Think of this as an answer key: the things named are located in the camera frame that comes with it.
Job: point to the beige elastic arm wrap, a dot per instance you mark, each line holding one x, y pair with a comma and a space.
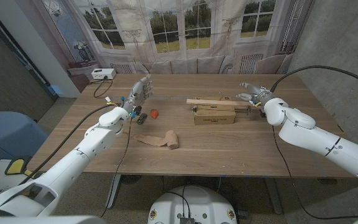
172, 139

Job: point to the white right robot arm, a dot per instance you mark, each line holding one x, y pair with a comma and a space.
315, 137

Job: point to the black toy car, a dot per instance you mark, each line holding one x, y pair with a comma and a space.
141, 119

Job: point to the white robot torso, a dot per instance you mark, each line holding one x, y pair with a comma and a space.
193, 202

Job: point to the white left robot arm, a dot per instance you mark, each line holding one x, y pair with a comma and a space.
95, 143

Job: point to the wooden stick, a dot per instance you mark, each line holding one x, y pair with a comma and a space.
210, 102

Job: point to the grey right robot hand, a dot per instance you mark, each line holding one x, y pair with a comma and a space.
261, 95

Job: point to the red toy strawberry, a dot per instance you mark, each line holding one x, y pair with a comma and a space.
154, 114

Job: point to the brown cardboard box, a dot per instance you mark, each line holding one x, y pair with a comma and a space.
214, 117

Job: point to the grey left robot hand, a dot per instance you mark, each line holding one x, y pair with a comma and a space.
138, 93

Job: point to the printed window backdrop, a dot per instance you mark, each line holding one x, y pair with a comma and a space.
179, 31

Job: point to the yellow and black object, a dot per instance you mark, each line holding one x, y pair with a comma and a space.
16, 166

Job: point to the blue-grey upholstered seat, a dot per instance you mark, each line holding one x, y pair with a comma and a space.
8, 133

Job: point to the white power strip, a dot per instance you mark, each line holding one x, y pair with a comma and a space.
102, 73

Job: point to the grey table leg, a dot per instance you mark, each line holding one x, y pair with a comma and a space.
273, 196
112, 189

